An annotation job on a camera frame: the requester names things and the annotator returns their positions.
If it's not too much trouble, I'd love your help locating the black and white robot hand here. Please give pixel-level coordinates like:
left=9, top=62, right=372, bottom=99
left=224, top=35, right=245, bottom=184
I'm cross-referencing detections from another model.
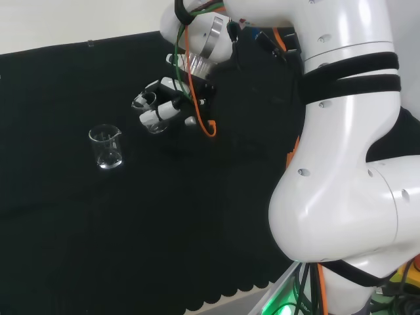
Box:
left=133, top=52, right=218, bottom=133

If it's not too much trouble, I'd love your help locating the small clear glass beaker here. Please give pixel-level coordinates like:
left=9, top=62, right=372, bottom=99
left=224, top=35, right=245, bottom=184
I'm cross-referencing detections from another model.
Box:
left=131, top=91, right=170, bottom=135

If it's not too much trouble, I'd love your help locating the clear glass beaker with spout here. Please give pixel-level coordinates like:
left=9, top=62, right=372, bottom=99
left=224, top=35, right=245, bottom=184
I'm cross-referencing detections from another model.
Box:
left=87, top=123, right=125, bottom=171

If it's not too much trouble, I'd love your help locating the black bench cloth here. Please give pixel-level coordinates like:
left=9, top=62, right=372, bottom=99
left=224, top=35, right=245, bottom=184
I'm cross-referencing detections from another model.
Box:
left=0, top=31, right=420, bottom=315

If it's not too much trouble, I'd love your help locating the yellow stop button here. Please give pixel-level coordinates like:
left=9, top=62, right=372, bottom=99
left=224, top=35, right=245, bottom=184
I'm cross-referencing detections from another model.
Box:
left=388, top=257, right=420, bottom=291

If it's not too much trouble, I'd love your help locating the orange cable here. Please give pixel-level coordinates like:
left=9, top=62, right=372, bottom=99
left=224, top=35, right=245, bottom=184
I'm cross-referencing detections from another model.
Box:
left=183, top=0, right=329, bottom=315

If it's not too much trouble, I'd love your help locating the green cable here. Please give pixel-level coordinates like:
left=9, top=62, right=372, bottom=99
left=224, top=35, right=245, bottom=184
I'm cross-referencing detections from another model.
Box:
left=172, top=5, right=211, bottom=103

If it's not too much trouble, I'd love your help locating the black looped cable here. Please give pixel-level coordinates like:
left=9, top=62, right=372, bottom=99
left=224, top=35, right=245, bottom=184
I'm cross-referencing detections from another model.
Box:
left=173, top=0, right=228, bottom=26

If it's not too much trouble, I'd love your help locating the grey metal base plate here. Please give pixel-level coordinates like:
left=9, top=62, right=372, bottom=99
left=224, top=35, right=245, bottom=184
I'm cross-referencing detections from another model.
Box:
left=251, top=261, right=316, bottom=315

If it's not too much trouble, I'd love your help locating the black cable bundle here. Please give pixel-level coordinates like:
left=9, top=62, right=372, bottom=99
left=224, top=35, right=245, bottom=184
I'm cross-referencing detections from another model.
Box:
left=293, top=262, right=321, bottom=315

